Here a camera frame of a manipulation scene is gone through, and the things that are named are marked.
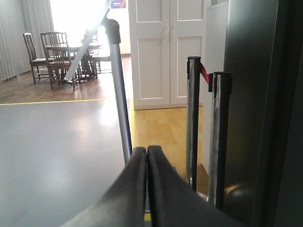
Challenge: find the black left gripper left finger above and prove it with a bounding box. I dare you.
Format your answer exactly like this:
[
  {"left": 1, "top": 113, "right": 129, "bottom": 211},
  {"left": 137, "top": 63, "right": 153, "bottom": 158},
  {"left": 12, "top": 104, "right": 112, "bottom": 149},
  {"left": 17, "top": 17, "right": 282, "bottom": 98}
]
[{"left": 62, "top": 147, "right": 147, "bottom": 227}]

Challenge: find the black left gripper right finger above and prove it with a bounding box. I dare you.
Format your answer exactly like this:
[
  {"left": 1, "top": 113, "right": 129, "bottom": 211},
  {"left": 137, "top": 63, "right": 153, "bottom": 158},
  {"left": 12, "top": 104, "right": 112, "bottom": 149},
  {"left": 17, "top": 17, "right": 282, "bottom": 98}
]
[{"left": 147, "top": 145, "right": 242, "bottom": 227}]

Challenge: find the red stanchion belt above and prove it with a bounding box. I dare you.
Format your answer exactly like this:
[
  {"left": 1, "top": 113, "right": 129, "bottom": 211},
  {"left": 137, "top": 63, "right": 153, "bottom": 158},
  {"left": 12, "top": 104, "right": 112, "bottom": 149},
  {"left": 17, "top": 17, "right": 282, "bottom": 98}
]
[{"left": 199, "top": 63, "right": 209, "bottom": 84}]

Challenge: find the dark wooden chair front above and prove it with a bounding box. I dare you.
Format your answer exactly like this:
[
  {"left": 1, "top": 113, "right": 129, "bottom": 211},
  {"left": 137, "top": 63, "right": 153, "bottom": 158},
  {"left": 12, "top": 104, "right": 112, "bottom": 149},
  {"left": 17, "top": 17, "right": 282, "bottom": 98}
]
[{"left": 40, "top": 32, "right": 76, "bottom": 89}]

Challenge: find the dark wooden chair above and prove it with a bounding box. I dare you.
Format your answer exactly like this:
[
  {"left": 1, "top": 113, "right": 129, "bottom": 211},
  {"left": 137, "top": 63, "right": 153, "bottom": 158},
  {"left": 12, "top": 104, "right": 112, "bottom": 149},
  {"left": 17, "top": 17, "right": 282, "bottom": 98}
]
[
  {"left": 23, "top": 33, "right": 53, "bottom": 84},
  {"left": 40, "top": 32, "right": 76, "bottom": 89}
]

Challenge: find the dark wooden dining table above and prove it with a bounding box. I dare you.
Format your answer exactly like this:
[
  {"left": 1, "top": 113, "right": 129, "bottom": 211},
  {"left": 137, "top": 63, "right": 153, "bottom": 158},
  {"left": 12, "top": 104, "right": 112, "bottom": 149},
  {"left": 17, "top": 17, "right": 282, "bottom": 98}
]
[{"left": 65, "top": 42, "right": 102, "bottom": 82}]

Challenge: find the dark wooden chair left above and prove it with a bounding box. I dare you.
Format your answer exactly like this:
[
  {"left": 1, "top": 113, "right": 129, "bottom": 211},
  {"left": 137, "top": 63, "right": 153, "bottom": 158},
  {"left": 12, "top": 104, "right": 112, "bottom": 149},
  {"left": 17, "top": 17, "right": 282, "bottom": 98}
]
[{"left": 23, "top": 33, "right": 53, "bottom": 84}]

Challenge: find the white double door cabinet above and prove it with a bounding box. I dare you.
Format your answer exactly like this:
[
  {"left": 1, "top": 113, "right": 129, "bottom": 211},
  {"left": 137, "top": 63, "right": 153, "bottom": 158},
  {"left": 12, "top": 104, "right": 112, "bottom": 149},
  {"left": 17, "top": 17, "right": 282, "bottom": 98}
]
[{"left": 128, "top": 0, "right": 211, "bottom": 110}]

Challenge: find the silver sign stand pole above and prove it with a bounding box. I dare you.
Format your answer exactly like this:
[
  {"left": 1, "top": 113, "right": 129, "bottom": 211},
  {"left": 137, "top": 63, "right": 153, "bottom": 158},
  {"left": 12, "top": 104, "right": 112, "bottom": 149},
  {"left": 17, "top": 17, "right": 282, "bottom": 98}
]
[{"left": 63, "top": 0, "right": 133, "bottom": 166}]

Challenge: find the chrome stanchion post near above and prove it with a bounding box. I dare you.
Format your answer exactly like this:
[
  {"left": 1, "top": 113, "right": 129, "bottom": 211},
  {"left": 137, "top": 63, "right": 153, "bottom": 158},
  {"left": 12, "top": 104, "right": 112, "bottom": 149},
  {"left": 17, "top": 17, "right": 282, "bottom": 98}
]
[{"left": 208, "top": 72, "right": 232, "bottom": 210}]

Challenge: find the chrome stanchion post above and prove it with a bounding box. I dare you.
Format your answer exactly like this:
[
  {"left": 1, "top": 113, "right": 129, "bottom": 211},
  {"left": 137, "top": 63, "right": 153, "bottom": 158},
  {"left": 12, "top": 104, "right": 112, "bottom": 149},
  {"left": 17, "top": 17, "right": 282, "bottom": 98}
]
[
  {"left": 186, "top": 56, "right": 201, "bottom": 192},
  {"left": 208, "top": 72, "right": 232, "bottom": 210}
]

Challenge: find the chrome stanchion post far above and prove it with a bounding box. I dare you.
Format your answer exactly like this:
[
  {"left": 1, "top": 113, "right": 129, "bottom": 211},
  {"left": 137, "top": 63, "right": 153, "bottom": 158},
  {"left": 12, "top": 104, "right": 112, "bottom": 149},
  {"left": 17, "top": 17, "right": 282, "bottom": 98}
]
[{"left": 186, "top": 56, "right": 201, "bottom": 192}]

